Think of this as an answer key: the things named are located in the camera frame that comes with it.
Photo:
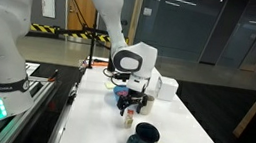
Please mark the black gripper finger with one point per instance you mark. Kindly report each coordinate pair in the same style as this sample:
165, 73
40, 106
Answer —
122, 105
144, 104

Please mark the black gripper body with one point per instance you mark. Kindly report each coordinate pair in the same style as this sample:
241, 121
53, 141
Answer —
135, 94

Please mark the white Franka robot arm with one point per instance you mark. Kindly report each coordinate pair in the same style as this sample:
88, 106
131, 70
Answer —
2, 30

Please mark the cream ceramic mug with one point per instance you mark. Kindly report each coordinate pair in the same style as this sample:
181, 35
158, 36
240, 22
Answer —
148, 106

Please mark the blue bowl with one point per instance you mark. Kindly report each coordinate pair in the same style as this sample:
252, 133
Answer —
116, 95

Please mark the colourful beads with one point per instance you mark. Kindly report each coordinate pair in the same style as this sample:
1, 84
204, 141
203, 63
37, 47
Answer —
121, 93

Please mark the pale paper note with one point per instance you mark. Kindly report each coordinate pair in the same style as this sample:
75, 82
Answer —
110, 85

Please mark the white dispenser box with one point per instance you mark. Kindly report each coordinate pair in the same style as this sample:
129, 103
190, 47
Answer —
167, 88

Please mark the dark blue speckled mug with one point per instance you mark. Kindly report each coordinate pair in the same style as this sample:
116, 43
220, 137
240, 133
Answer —
143, 139

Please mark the yellow black hazard barrier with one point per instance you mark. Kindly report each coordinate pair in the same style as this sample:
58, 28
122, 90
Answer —
69, 33

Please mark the wooden door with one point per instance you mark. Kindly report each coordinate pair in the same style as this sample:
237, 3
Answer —
79, 10

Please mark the black camera tripod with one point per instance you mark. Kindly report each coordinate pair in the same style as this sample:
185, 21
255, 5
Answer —
93, 39

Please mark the aluminium rail frame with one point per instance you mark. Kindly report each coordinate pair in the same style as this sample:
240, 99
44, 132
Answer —
27, 114

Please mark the white wall paper sign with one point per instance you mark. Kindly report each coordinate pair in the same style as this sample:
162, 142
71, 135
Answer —
48, 3

